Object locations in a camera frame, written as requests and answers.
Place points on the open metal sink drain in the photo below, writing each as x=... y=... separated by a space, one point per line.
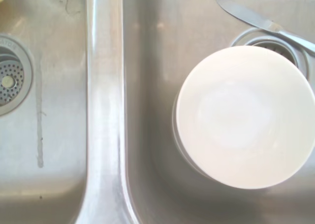
x=278 y=43

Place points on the silver table knife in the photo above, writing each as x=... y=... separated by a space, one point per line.
x=246 y=16

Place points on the white ceramic bowl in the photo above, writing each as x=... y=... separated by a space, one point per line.
x=243 y=115

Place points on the stainless steel double sink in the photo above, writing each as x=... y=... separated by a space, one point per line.
x=105 y=110

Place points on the perforated metal drain strainer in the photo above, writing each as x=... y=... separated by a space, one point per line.
x=9 y=81

